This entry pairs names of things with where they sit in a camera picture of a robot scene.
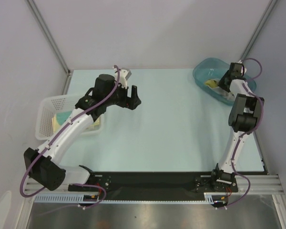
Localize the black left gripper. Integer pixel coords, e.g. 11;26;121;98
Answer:
104;80;141;110

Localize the grey yellow towel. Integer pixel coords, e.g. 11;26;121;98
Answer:
204;79;235;104

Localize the green towel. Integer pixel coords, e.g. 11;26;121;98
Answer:
55;111;72;125

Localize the yellow face towel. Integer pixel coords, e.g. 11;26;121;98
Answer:
52;116;102;133

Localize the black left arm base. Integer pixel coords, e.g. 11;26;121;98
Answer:
70;171;112;191

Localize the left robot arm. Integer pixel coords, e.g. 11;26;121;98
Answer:
24;68;141;191

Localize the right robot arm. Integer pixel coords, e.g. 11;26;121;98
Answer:
210;61;265;192

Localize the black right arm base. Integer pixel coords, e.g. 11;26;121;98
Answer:
194;167;238;193

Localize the teal plastic basin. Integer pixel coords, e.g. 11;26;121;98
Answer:
193;58;256;106

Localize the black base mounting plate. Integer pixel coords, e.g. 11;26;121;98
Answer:
68;170;267;202

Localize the white perforated plastic basket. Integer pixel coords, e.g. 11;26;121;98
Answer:
35;94;105;141

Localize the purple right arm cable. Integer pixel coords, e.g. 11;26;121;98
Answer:
213;58;265;210

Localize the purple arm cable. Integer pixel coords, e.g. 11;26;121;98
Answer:
19;64;123;217
213;58;265;210

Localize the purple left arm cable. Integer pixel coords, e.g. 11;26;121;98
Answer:
19;64;123;217

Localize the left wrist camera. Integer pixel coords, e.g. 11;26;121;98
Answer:
119;68;132;89

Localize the right rear aluminium post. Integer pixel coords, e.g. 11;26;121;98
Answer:
240;0;279;60

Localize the aluminium post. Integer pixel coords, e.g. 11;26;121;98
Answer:
25;0;70;75
240;0;279;60

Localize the aluminium front frame rail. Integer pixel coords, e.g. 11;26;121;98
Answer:
23;174;284;194

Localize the light blue cable duct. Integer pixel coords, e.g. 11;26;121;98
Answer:
34;191;227;205

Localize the left rear aluminium post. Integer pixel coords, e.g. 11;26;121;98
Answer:
25;0;70;75

